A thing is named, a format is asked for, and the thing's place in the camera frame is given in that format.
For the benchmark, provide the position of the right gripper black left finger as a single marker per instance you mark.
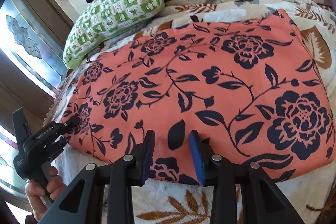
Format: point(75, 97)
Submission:
point(82, 200)

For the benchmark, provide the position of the coral floral garment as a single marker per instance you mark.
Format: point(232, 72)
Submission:
point(249, 88)

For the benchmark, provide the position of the person's left hand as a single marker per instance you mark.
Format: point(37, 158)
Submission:
point(35, 192)

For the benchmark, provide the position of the stained glass window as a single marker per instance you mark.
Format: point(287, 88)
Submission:
point(31, 72)

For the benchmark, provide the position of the green white patterned pillow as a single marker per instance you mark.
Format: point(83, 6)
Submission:
point(103, 20)

